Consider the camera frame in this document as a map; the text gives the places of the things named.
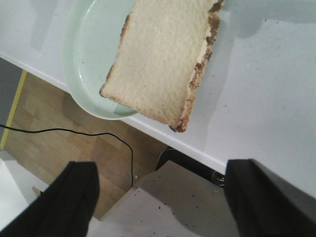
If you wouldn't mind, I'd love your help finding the light green plate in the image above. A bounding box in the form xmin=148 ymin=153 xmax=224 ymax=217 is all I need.
xmin=62 ymin=0 xmax=136 ymax=120

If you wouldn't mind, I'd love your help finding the black cable on floor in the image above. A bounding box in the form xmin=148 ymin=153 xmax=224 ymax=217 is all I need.
xmin=0 ymin=124 xmax=134 ymax=188

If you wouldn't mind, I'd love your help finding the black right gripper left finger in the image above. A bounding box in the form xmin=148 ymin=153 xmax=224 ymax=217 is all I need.
xmin=0 ymin=161 xmax=100 ymax=237

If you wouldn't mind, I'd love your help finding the toast slice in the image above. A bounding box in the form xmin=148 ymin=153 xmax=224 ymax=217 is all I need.
xmin=99 ymin=0 xmax=224 ymax=132

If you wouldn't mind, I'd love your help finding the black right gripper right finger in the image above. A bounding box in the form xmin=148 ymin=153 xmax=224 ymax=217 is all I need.
xmin=224 ymin=159 xmax=316 ymax=237

